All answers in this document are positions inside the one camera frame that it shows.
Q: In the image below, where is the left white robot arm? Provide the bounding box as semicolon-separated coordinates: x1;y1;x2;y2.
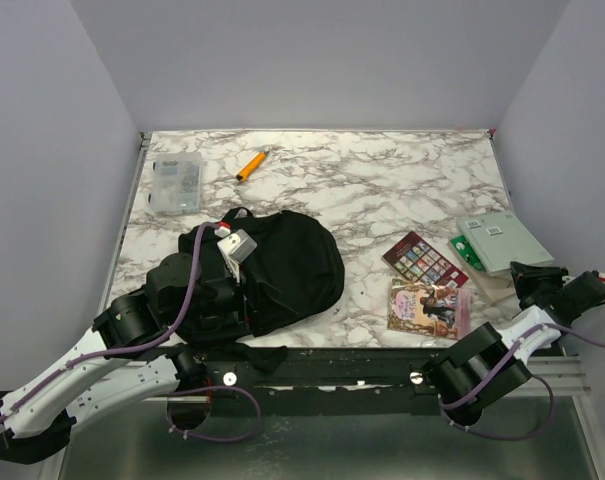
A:
0;253;244;465

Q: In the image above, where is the pale green book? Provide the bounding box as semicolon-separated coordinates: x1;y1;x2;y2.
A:
456;210;555;277

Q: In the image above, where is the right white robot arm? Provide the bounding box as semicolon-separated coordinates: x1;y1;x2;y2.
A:
423;261;605;431

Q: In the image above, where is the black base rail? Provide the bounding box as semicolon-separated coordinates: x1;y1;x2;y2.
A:
146;344;503;416

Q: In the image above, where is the purple cable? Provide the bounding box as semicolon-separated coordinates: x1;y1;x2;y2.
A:
437;269;605;441
0;221;263;451

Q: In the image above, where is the black student backpack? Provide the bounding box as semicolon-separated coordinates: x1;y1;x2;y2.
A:
177;207;345;349

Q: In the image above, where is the illustrated storybook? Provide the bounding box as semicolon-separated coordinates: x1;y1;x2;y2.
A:
387;279;472;340

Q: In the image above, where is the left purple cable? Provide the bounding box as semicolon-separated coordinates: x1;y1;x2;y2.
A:
0;221;263;451

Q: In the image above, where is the clear plastic organizer box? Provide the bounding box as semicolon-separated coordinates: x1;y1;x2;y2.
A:
148;152;203;215

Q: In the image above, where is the orange utility knife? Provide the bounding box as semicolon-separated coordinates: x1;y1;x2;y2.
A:
236;151;269;182

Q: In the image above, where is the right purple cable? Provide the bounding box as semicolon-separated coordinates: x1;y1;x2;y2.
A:
437;269;605;441

